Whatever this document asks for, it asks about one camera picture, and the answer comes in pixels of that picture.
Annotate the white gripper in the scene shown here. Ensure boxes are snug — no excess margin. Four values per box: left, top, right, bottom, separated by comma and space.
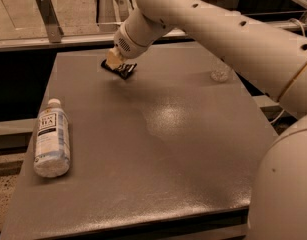
106, 8, 172, 69

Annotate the black rxbar chocolate wrapper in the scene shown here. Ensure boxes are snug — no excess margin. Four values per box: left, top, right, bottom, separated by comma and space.
101, 60, 137, 80

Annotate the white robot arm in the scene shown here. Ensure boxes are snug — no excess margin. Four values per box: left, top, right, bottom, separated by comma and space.
107, 0, 307, 240

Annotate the clear plastic water bottle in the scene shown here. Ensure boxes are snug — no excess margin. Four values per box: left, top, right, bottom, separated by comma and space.
210, 60, 232, 83

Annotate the blue labelled tea bottle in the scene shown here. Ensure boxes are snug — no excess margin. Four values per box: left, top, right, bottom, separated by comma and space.
34, 98, 71, 178

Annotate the horizontal metal rail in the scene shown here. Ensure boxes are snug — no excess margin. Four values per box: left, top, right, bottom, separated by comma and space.
0, 19, 307, 52

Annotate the left metal rail bracket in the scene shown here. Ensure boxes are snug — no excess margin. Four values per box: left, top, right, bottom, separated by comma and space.
35, 0, 64, 43

